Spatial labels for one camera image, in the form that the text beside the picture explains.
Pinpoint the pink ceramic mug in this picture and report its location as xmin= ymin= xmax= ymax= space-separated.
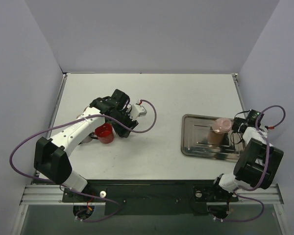
xmin=212 ymin=117 xmax=233 ymax=134

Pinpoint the red mug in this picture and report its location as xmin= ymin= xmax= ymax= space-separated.
xmin=90 ymin=123 xmax=114 ymax=144

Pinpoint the beige ceramic mug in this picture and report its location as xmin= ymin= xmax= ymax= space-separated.
xmin=81 ymin=133 xmax=96 ymax=143

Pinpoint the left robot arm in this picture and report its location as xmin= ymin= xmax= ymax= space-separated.
xmin=34 ymin=89 xmax=138 ymax=202

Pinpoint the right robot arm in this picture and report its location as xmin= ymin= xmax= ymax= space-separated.
xmin=209 ymin=109 xmax=284 ymax=200

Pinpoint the metal tray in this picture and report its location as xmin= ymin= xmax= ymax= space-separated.
xmin=181 ymin=114 xmax=245 ymax=162

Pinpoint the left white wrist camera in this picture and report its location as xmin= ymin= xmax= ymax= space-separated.
xmin=130 ymin=100 xmax=147 ymax=120

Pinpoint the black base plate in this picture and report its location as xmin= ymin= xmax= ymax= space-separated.
xmin=63 ymin=180 xmax=238 ymax=217

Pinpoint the aluminium rail frame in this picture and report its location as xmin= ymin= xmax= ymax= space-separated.
xmin=21 ymin=73 xmax=285 ymax=235

